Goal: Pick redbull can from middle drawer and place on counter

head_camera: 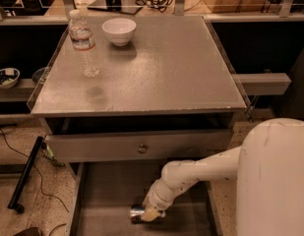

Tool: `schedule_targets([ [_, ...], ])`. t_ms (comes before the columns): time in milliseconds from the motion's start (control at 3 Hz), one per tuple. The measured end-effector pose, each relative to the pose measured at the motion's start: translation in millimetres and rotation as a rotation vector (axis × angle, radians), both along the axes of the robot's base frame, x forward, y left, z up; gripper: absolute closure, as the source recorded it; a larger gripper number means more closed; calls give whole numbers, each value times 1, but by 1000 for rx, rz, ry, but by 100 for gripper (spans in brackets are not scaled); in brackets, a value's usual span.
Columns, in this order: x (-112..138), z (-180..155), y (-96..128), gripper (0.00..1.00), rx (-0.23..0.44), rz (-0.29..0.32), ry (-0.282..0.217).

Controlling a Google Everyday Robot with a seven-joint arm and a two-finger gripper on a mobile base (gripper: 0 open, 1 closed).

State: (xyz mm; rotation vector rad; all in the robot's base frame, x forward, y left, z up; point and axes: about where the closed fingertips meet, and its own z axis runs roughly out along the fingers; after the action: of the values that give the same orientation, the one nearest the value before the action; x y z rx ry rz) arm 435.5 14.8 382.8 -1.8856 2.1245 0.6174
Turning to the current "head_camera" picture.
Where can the black bar on floor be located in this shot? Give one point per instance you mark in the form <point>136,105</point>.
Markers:
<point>14,202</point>

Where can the grey drawer cabinet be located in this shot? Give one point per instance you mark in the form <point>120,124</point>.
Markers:
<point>171,77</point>

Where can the grey top drawer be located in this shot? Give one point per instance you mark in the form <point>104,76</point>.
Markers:
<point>124,146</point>

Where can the silver blue redbull can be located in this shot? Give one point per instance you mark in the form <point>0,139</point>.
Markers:
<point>137,214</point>

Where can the small bowl with items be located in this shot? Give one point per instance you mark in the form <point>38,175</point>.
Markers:
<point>8,77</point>

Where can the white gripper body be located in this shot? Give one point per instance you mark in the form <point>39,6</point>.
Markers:
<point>156,198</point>

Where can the round metal drawer knob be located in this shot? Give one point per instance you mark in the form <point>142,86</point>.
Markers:
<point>142,148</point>

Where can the grey side shelf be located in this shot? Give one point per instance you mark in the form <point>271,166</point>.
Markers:
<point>263,84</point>

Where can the black monitor stand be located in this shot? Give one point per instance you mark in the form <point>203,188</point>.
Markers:
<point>128,7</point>

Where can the open grey middle drawer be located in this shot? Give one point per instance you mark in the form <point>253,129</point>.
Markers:
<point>106,191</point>

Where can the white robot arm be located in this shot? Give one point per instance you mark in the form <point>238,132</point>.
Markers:
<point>269,172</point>

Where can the white ceramic bowl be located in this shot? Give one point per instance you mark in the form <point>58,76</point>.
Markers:
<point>119,31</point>

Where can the clear plastic water bottle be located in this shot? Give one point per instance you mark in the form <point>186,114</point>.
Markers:
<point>83,43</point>

